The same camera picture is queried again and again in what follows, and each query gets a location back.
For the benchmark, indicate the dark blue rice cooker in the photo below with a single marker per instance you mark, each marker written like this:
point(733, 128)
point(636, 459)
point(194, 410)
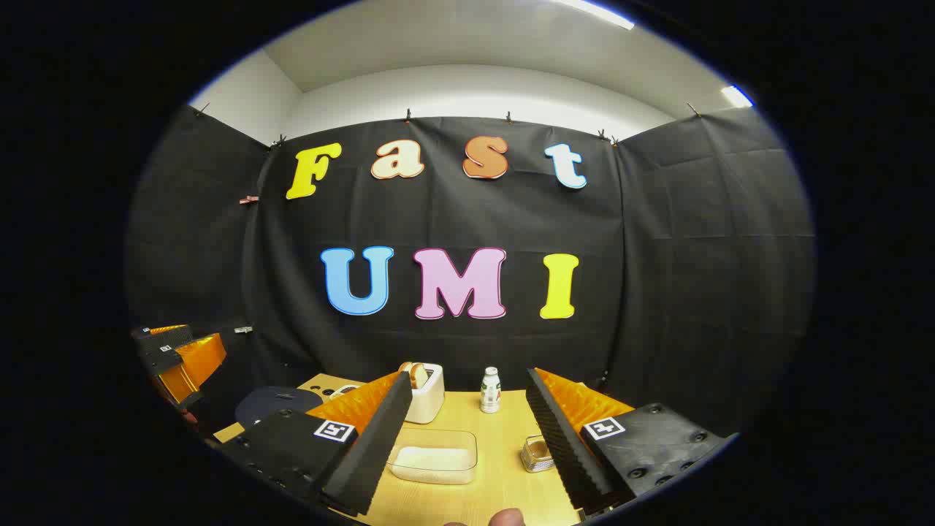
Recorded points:
point(277, 403)

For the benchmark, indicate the white seasoning dish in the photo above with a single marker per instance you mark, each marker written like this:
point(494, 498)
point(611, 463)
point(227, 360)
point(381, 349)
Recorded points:
point(343, 391)

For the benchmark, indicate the clear box of rice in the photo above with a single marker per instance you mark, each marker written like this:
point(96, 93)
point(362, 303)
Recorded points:
point(434, 459)

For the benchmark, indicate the long ceiling light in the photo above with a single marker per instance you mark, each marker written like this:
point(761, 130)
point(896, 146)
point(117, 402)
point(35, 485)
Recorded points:
point(736, 96)

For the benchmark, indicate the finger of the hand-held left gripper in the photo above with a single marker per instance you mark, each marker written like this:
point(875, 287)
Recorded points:
point(168, 359)
point(164, 332)

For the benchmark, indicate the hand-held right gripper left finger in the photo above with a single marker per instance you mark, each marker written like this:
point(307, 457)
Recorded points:
point(380, 438)

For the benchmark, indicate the white bottle with green label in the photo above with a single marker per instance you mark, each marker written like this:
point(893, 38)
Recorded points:
point(491, 391)

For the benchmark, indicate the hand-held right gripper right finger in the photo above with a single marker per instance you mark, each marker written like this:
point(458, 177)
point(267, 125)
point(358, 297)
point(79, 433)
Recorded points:
point(559, 446)

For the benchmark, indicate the black backdrop cloth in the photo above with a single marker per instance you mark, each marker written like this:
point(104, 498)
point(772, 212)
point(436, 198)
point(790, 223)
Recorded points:
point(511, 219)

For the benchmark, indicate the clear chopstick holder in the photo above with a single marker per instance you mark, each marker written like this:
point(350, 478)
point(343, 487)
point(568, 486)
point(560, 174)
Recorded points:
point(537, 456)

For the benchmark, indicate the white toaster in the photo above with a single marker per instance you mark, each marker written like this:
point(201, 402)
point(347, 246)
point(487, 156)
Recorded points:
point(427, 402)

